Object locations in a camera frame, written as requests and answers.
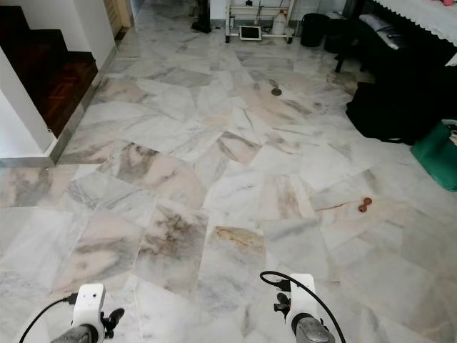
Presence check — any white metal rack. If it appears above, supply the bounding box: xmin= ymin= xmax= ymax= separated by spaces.
xmin=224 ymin=0 xmax=294 ymax=44

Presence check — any wooden door frame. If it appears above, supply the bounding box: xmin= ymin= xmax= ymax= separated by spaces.
xmin=104 ymin=0 xmax=134 ymax=38

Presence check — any white framed tablet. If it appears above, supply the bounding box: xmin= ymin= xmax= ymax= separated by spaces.
xmin=239 ymin=25 xmax=263 ymax=41

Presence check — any green bag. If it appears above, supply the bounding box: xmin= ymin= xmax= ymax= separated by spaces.
xmin=410 ymin=120 xmax=457 ymax=192

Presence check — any white plastic jug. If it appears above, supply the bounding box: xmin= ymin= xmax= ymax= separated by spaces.
xmin=271 ymin=11 xmax=288 ymax=36

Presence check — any white lace piano cloth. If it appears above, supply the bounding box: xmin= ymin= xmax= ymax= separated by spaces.
xmin=371 ymin=0 xmax=457 ymax=48

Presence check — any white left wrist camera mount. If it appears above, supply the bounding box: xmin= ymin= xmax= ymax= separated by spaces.
xmin=72 ymin=284 xmax=106 ymax=329

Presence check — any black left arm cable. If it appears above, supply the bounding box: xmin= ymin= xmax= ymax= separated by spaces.
xmin=19 ymin=296 xmax=76 ymax=343

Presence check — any large black bag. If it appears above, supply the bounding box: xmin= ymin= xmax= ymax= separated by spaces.
xmin=345 ymin=79 xmax=457 ymax=146

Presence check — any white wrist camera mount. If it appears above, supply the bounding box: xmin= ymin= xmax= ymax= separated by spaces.
xmin=286 ymin=274 xmax=319 ymax=319
xmin=72 ymin=284 xmax=106 ymax=329

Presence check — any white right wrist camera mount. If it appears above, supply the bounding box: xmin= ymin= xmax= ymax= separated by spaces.
xmin=286 ymin=274 xmax=319 ymax=319

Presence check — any grey padded piano bench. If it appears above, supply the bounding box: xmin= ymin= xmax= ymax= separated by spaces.
xmin=333 ymin=13 xmax=406 ymax=74

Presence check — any black upright stand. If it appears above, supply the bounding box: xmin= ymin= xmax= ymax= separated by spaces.
xmin=191 ymin=0 xmax=214 ymax=34

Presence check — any black waste bin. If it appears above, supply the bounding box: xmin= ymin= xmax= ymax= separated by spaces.
xmin=299 ymin=12 xmax=330 ymax=49

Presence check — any dark wooden staircase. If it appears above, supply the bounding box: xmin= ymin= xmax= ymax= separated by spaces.
xmin=0 ymin=6 xmax=99 ymax=138

